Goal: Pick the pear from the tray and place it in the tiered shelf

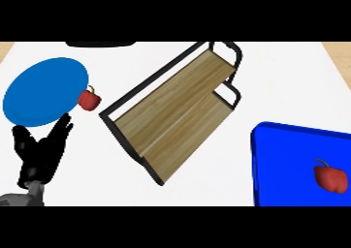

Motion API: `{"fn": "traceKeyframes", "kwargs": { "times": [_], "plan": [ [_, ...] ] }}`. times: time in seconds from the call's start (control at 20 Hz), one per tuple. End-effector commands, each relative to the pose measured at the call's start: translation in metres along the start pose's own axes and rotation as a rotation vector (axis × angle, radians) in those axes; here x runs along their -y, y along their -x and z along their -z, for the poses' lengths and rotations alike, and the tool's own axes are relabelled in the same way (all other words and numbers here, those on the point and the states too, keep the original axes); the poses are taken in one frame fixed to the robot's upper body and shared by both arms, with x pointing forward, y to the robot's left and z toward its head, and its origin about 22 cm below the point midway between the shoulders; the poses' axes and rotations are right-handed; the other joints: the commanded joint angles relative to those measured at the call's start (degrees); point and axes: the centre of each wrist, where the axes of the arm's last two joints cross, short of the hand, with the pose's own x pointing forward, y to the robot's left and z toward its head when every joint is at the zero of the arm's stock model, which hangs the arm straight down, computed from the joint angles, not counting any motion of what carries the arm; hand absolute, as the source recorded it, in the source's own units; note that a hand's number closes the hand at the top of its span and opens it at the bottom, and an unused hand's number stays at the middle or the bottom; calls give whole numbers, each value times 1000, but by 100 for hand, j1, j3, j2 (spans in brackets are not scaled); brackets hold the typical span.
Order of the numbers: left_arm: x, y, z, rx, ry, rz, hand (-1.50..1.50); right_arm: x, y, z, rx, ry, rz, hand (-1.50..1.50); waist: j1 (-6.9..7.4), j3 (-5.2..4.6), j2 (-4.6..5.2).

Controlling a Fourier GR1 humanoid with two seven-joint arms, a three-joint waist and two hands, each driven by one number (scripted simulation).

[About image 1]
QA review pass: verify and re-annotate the blue rectangular tray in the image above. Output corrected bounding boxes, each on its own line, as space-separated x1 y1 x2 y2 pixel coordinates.
250 121 351 207

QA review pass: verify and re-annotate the blue round plate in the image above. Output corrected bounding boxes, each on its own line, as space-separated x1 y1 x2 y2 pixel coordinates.
2 57 90 128

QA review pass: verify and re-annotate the wooden tiered shelf black frame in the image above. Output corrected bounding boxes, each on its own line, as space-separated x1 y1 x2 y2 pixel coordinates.
99 41 243 187

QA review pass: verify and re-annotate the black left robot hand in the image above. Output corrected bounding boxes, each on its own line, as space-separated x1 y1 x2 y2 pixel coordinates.
12 112 74 190

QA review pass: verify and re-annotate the black round object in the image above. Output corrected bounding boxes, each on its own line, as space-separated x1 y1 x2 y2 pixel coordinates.
65 41 138 48

